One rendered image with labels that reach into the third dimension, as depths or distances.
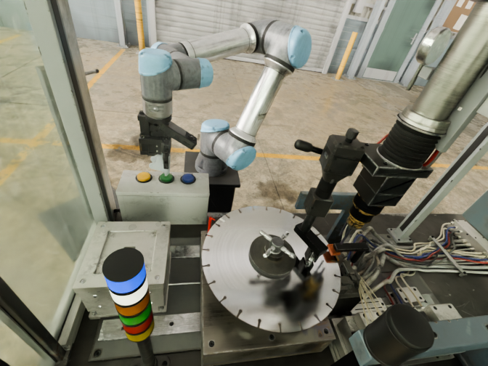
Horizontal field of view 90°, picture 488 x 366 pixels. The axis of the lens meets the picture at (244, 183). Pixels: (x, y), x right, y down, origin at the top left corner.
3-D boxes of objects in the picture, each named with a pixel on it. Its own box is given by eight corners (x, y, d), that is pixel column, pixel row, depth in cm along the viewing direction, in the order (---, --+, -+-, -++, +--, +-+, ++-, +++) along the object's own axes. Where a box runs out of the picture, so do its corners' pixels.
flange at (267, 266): (276, 231, 64) (278, 224, 63) (304, 265, 58) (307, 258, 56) (240, 245, 59) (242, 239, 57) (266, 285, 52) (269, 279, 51)
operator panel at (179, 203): (122, 224, 82) (115, 192, 73) (129, 202, 90) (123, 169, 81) (206, 224, 88) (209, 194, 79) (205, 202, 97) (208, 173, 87)
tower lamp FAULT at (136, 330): (119, 336, 37) (115, 328, 35) (125, 306, 40) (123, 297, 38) (151, 333, 38) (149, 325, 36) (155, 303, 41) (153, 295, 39)
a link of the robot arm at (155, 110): (173, 94, 68) (171, 106, 61) (173, 110, 70) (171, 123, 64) (144, 91, 66) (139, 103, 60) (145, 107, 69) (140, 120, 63)
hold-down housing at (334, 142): (303, 218, 52) (342, 134, 39) (299, 202, 56) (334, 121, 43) (327, 221, 53) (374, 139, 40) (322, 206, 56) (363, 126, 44)
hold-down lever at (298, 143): (300, 167, 45) (305, 154, 43) (290, 149, 49) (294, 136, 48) (338, 169, 46) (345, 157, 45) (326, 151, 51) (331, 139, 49)
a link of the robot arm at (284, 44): (226, 157, 109) (288, 30, 91) (248, 175, 101) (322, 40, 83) (206, 154, 99) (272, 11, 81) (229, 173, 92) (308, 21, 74)
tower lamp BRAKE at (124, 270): (102, 295, 29) (96, 282, 27) (112, 261, 32) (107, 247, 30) (143, 293, 30) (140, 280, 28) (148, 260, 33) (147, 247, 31)
